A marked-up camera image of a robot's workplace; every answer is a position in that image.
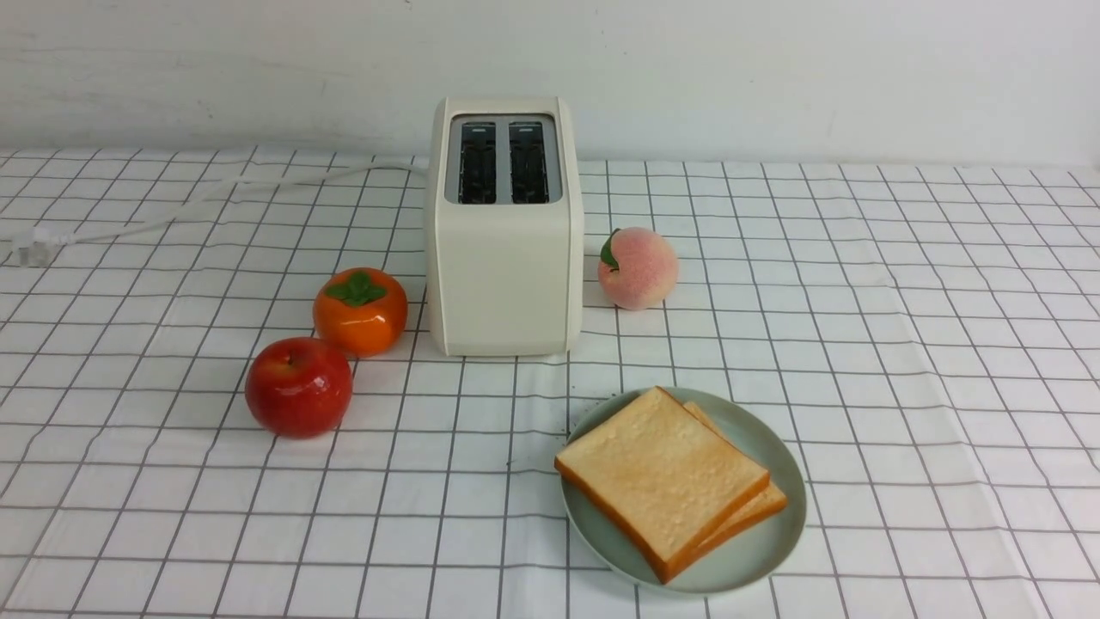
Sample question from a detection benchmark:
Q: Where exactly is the toast slice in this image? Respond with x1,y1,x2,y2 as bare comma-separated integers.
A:
554,385,769,584
682,402,787,561

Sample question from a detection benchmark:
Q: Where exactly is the pink fake peach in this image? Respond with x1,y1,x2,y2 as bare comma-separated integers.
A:
597,226,679,310

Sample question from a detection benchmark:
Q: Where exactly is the white two-slot toaster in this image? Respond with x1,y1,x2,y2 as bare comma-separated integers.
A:
424,95,585,357

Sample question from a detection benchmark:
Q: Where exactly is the orange fake persimmon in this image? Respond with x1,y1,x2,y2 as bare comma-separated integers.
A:
314,267,409,358

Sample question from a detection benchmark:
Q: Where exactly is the red fake apple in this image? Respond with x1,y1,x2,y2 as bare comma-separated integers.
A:
244,336,353,439

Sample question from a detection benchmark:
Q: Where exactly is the light green plate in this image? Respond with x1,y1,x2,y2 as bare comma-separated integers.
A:
560,387,809,597

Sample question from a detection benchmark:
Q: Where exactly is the white checkered tablecloth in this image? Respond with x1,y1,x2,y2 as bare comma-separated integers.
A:
1,150,1099,618

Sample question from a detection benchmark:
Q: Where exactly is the white toaster power cable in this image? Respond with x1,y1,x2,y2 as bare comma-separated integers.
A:
7,161,429,267

